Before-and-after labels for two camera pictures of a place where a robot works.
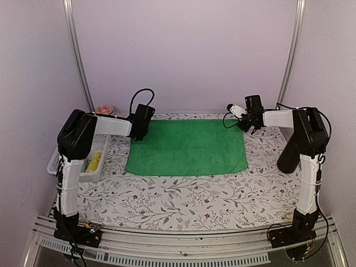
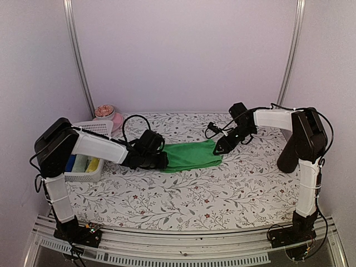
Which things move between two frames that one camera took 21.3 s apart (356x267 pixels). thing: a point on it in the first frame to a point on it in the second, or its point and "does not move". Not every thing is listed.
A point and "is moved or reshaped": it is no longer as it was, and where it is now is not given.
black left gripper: (130, 116) to (163, 163)
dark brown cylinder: (289, 159) does not move
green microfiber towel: (187, 146) is moved or reshaped
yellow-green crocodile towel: (94, 163) does not move
